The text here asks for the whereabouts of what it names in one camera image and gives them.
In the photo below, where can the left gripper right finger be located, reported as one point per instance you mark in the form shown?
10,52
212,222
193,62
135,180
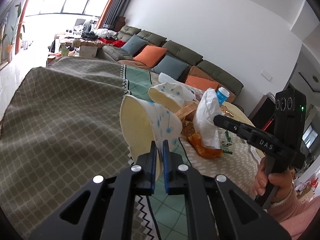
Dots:
215,207

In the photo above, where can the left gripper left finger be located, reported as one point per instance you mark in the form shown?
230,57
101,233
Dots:
103,208

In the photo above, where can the orange peel piece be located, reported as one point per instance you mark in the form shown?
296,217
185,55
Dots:
207,153

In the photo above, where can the white tissue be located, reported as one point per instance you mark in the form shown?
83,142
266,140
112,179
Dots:
203,123

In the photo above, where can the paper bowl blue dots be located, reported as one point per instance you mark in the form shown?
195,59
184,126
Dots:
143,122
169,95

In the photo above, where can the gold foil wrapper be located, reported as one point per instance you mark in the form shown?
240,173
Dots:
186,115

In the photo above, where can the white foam fruit net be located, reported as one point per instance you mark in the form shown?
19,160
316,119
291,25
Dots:
187,92

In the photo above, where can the pink sleeve right forearm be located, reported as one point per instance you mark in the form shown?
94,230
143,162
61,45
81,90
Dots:
293,215

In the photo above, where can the right hand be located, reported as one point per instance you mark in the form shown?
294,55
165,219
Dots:
282,180

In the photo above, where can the blue white paper cup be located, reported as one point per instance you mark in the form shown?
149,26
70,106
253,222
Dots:
222,95

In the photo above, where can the patterned tablecloth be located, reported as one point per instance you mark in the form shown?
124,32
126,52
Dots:
62,128

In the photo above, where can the orange cushion near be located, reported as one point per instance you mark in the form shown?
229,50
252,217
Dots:
201,83

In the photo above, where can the orange cushion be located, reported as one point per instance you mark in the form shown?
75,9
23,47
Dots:
201,83
150,55

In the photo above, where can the brown sofa blanket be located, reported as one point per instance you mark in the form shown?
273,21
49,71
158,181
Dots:
194,71

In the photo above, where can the blue grey cushion near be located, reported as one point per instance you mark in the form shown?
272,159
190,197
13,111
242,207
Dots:
170,66

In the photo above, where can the blue grey cushion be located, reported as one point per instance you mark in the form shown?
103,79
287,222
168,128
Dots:
133,45
170,66

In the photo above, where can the orange cushion far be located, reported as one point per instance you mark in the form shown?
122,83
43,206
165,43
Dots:
150,55

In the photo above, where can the dark green sectional sofa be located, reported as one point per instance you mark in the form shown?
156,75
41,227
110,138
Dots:
175,50

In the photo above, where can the blue grey cushion far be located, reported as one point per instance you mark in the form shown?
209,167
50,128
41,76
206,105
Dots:
133,45

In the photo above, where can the cluttered coffee table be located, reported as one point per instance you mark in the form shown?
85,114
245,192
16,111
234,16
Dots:
65,45

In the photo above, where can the white office chair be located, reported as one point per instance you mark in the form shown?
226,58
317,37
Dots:
78,26

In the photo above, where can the tall green houseplant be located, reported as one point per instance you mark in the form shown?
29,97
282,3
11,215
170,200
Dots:
15,32

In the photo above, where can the orange grey curtain right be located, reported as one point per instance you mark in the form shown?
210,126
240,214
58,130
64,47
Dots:
113,10

